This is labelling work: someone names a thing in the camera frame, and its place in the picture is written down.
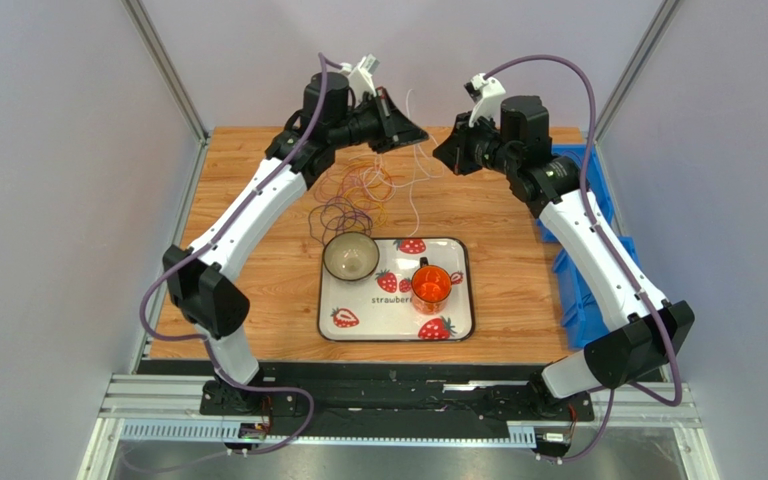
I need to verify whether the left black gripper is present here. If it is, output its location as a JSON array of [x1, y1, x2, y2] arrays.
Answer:
[[330, 89, 430, 156]]

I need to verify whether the white cable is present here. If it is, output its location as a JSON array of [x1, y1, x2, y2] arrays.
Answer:
[[360, 87, 449, 231]]

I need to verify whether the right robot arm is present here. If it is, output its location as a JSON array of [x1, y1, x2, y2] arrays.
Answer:
[[433, 96, 694, 405]]

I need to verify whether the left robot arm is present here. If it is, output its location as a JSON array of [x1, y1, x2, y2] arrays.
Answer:
[[161, 72, 429, 389]]

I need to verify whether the beige ceramic bowl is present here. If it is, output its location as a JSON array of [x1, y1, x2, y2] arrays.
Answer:
[[322, 232, 380, 282]]

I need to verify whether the far blue plastic bin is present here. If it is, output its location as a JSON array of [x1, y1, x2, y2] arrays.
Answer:
[[552, 144, 615, 223]]

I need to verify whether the blue plastic bin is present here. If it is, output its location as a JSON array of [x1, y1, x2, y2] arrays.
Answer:
[[552, 234, 642, 351], [552, 144, 615, 223]]

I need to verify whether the orange transparent mug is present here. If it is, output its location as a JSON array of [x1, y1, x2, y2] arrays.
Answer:
[[410, 257, 453, 315]]

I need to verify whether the white strawberry tray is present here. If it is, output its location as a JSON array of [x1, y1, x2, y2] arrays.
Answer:
[[318, 237, 476, 342]]

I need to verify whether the near blue plastic bin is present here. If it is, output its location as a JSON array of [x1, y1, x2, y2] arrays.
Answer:
[[552, 234, 642, 351]]

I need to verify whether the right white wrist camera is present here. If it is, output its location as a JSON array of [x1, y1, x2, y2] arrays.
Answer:
[[464, 74, 506, 127]]

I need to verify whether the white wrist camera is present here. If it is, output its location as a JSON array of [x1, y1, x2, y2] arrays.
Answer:
[[339, 54, 380, 101], [464, 74, 506, 127]]

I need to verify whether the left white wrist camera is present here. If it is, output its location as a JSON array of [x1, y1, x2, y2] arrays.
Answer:
[[339, 54, 380, 101]]

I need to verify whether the aluminium frame rail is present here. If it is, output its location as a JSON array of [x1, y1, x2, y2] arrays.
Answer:
[[78, 360, 718, 479]]

